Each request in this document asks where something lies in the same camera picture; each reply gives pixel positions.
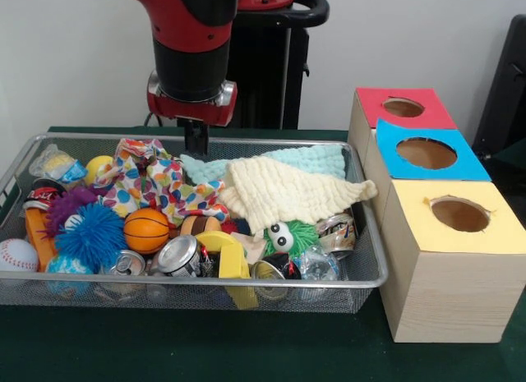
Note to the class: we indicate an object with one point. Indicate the small orange basketball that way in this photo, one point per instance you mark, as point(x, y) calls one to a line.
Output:
point(148, 230)

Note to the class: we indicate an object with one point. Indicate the silver metal can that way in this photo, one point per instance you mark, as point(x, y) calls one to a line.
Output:
point(179, 255)

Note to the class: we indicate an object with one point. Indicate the purple spiky ball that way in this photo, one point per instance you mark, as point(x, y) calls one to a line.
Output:
point(66, 208)

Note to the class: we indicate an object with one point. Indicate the cream yellow waffle cloth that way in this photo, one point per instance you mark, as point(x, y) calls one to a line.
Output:
point(288, 193)

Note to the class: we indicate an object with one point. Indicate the green spiky ball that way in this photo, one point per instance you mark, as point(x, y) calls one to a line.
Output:
point(289, 236)

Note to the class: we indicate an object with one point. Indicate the mint green waffle cloth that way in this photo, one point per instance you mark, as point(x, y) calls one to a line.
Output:
point(316, 160)

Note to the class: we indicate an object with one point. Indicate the yellow ball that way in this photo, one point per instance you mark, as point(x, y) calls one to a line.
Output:
point(99, 168)

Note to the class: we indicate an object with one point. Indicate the wooden box with three holes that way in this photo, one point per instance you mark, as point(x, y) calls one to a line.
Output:
point(452, 292)

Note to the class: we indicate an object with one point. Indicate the red soda can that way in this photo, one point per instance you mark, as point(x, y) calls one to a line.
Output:
point(41, 195)

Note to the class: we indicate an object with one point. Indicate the black chair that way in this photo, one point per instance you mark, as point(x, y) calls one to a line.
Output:
point(505, 86)

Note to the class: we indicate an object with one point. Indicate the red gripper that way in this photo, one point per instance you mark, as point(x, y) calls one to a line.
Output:
point(193, 109)

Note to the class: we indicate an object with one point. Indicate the blue fuzzy ball with eyes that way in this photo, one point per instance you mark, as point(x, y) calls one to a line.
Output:
point(89, 236)

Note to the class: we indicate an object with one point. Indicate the yellow plastic block toy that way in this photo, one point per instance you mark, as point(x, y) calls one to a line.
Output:
point(226, 259)

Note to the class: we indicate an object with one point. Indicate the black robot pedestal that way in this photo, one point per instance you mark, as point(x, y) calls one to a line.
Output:
point(271, 70)

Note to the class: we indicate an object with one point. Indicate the white baseball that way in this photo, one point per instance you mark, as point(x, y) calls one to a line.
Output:
point(16, 255)

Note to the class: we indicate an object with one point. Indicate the dark green table cloth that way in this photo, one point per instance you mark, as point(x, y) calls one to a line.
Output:
point(205, 349)

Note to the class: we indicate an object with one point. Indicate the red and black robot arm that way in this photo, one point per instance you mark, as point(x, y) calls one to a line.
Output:
point(193, 37)

